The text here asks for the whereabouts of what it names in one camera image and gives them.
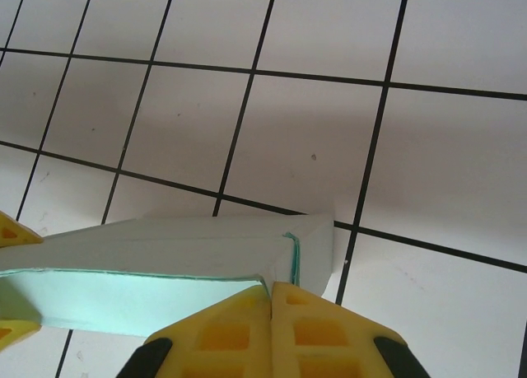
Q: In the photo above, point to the light teal paper box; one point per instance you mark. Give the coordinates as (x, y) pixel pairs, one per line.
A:
(123, 246)

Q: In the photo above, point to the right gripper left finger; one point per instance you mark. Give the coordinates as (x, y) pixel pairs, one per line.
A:
(230, 341)

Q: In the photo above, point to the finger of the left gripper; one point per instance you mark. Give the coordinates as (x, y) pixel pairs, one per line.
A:
(10, 332)
(10, 231)

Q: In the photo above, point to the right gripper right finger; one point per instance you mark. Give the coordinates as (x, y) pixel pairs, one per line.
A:
(321, 337)

